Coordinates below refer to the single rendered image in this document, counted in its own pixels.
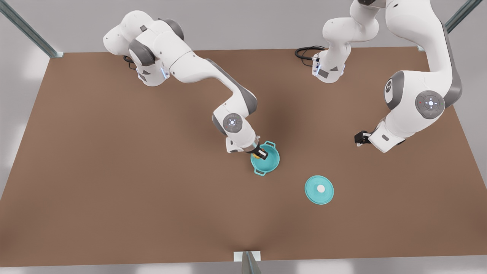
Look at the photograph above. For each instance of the silver frame post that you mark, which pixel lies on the silver frame post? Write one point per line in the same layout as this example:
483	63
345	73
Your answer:
26	28
249	262
456	17

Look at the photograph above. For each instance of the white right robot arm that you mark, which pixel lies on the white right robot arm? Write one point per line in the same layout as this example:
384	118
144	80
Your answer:
182	62

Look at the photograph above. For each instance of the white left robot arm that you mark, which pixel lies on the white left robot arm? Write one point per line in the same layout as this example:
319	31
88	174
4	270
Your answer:
418	91

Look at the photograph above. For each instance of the teal pot lid white knob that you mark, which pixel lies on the teal pot lid white knob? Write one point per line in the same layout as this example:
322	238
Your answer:
319	189

